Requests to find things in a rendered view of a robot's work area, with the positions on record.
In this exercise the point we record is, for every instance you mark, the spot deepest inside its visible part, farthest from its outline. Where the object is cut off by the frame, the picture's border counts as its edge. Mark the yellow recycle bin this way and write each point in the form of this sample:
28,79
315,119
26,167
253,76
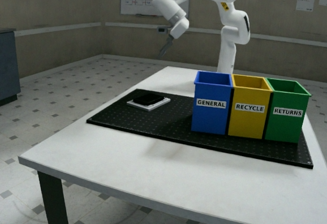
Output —
248,106

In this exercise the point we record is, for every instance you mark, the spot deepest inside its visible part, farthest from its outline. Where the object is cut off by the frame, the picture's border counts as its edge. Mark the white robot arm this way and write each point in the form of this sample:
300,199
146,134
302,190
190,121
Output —
236,29

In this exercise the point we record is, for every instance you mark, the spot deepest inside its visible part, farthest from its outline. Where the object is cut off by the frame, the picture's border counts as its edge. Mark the blue bin with label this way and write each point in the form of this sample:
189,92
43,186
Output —
211,102

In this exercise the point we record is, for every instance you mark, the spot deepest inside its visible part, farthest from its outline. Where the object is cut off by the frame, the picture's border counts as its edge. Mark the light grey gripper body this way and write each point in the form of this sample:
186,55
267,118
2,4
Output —
180,27

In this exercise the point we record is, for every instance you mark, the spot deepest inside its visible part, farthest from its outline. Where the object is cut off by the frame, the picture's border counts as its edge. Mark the green bin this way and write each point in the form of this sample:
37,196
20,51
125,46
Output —
286,110

